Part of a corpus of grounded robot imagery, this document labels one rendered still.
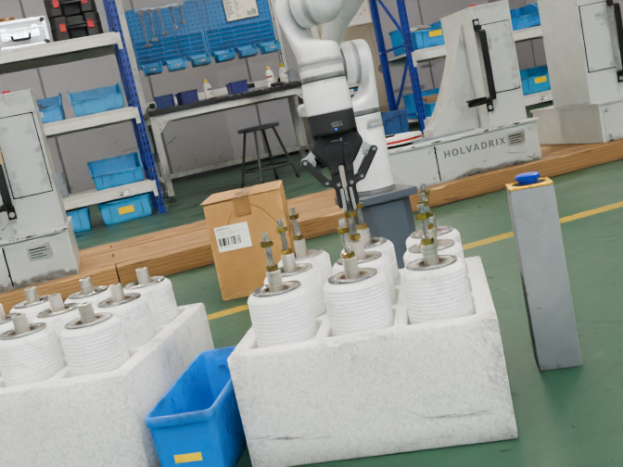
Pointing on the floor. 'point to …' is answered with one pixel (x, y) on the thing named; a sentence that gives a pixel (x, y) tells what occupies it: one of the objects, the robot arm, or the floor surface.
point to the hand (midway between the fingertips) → (347, 198)
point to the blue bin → (199, 416)
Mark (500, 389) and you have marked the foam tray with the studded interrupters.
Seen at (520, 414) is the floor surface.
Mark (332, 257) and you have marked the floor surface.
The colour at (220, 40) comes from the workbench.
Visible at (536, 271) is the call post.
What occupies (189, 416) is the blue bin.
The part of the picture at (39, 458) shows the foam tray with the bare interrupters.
